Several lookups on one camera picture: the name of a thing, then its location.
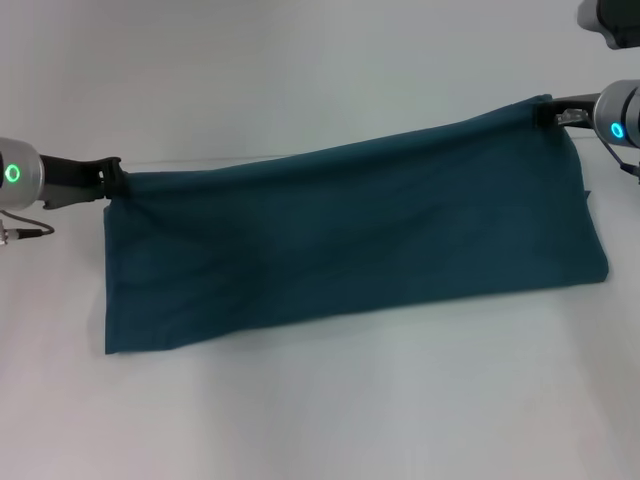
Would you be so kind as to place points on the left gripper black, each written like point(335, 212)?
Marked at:
point(75, 177)

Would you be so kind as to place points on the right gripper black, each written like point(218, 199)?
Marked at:
point(575, 112)

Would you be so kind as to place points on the teal T-shirt with FREE print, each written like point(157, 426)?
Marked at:
point(350, 240)

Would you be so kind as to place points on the clear network plug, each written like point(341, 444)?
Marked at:
point(570, 116)

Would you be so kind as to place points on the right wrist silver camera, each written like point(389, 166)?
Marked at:
point(612, 22)

